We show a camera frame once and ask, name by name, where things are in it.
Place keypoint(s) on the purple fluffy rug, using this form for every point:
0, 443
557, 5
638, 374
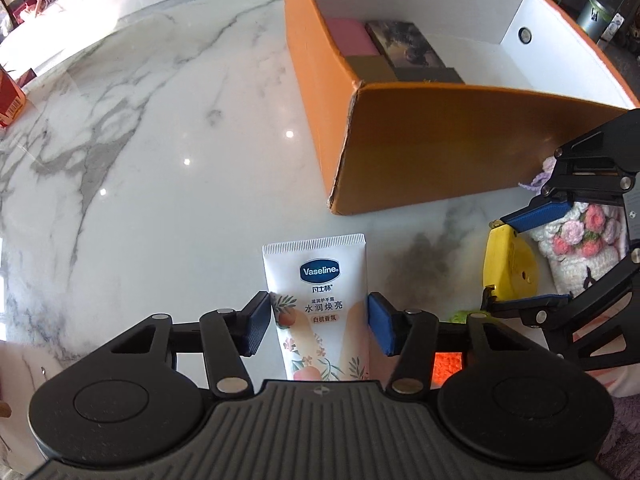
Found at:
625, 435

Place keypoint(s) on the pink box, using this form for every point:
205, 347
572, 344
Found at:
352, 37

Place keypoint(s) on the dark picture book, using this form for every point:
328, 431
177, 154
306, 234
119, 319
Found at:
405, 45

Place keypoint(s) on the white hand cream tube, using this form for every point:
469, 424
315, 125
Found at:
320, 270

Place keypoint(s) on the white and pink crochet bag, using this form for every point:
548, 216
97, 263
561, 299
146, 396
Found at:
575, 240

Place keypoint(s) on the yellow tape measure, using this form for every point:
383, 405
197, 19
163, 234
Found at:
510, 265

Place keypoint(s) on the orange crochet fruit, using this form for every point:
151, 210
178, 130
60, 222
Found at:
447, 367

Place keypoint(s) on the red carton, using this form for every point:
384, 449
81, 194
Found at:
10, 100

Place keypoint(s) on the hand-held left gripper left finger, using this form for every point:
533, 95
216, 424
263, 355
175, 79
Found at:
257, 322

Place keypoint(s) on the orange cardboard box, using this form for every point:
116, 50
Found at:
450, 135

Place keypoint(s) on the grey trash bin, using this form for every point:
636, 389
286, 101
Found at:
595, 17

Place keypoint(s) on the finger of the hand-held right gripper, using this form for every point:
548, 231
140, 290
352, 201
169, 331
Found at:
540, 215
530, 306

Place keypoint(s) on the white plush with pink stripes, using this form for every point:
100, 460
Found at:
607, 332

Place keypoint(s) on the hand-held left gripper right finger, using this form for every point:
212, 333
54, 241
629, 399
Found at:
382, 325

